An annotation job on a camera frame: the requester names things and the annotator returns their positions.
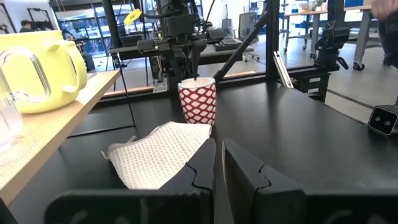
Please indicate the yellow tag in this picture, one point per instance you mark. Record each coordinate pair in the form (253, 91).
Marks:
(133, 17)

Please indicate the grey table-level camera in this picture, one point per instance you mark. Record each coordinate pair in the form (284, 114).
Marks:
(384, 119)

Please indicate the black box white labels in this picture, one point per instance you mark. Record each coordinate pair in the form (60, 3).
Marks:
(314, 88)

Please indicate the black clamp mount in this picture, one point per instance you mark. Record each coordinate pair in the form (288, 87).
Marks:
(331, 43)

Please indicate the black keyboard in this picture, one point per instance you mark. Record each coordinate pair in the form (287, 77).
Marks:
(228, 43)

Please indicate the clear glass mug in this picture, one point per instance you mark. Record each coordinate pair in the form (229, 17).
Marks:
(9, 121)

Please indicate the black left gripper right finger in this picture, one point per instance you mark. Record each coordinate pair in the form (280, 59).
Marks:
(264, 202)

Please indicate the red white patterned mug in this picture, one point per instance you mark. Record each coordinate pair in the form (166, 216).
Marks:
(197, 102)

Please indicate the person's hand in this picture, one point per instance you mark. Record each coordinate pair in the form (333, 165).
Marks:
(384, 7)

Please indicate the grey metal strip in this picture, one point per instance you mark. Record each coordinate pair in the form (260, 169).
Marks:
(283, 70)

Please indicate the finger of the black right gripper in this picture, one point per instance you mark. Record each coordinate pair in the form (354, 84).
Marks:
(178, 62)
(196, 59)

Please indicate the person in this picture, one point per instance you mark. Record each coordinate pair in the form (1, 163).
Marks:
(388, 40)
(26, 26)

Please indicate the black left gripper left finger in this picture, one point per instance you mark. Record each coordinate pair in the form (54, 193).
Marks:
(174, 202)

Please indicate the grey waffle cloth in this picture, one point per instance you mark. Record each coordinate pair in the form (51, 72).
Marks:
(161, 152)

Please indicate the black desk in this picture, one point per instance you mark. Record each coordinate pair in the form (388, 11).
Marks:
(217, 53)

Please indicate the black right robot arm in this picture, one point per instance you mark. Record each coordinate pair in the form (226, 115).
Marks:
(178, 6)

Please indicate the yellow mug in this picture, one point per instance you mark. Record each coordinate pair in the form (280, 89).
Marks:
(40, 77)

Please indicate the grey office chair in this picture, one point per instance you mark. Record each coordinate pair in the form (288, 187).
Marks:
(248, 28)

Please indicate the black aluminium table frame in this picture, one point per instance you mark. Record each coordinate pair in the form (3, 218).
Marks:
(273, 37)

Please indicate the wooden shelf with black legs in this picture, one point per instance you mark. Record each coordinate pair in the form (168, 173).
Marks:
(62, 118)

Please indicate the wooden desk on casters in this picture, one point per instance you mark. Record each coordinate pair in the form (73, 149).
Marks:
(326, 12)

